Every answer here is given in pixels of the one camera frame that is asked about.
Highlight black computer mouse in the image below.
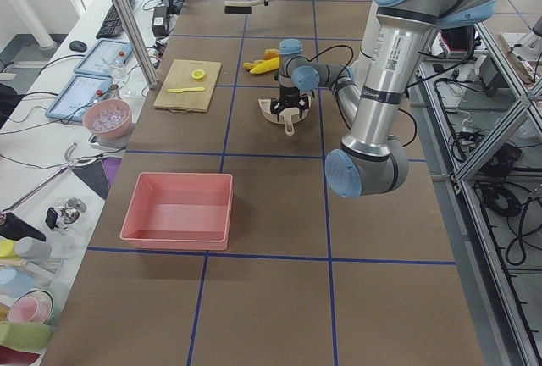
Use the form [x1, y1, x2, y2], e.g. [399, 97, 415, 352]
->
[69, 40, 87, 53]

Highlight pink cup in green bowl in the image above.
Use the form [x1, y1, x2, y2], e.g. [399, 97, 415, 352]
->
[8, 290, 54, 324]

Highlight black keyboard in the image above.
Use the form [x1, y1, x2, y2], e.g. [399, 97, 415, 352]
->
[95, 5, 124, 39]

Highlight lower blue teach pendant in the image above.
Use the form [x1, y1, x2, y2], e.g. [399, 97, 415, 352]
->
[45, 75, 113, 124]

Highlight grey cylinder cup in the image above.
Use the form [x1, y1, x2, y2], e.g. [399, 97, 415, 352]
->
[14, 236, 52, 263]

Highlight yellow toy corn cob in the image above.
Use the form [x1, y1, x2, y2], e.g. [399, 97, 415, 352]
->
[250, 57, 280, 75]

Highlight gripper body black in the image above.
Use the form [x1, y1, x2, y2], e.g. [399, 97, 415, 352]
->
[270, 86, 310, 113]

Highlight beige plastic dustpan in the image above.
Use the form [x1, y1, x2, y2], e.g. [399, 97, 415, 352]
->
[258, 97, 312, 136]

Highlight toy brown potato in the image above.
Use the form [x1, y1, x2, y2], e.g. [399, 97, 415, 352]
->
[263, 48, 279, 60]

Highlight pink plastic bin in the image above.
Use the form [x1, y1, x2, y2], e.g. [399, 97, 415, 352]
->
[119, 172, 233, 251]

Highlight upper blue teach pendant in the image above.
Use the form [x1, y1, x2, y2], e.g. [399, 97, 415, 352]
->
[73, 38, 132, 76]

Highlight toy ginger root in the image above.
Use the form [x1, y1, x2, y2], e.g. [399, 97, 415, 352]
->
[243, 59, 264, 71]

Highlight yellow toy lemon slice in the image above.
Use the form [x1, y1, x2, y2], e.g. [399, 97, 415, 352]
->
[191, 69, 207, 80]

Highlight black power adapter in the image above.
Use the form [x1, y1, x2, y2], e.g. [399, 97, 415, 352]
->
[151, 6, 170, 37]

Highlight yellow plastic toy knife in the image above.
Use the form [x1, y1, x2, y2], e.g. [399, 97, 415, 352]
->
[167, 86, 206, 94]

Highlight aluminium side frame rack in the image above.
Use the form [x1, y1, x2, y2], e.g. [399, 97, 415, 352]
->
[410, 14, 541, 365]

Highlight light blue cup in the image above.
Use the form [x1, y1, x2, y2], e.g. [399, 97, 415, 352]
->
[0, 267, 36, 298]

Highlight white hand brush black bristles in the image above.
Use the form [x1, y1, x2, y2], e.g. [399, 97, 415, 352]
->
[224, 0, 275, 14]

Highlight bamboo cutting board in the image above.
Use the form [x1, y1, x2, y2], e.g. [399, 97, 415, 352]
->
[153, 59, 222, 113]

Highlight blue teach pendant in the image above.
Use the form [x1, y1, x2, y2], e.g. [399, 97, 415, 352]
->
[73, 38, 132, 76]
[45, 75, 113, 124]

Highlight green plastic cup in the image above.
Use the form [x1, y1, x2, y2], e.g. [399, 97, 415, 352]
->
[1, 321, 53, 352]

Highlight pink bowl with clear pieces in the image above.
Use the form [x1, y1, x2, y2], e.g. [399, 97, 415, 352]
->
[83, 99, 132, 140]

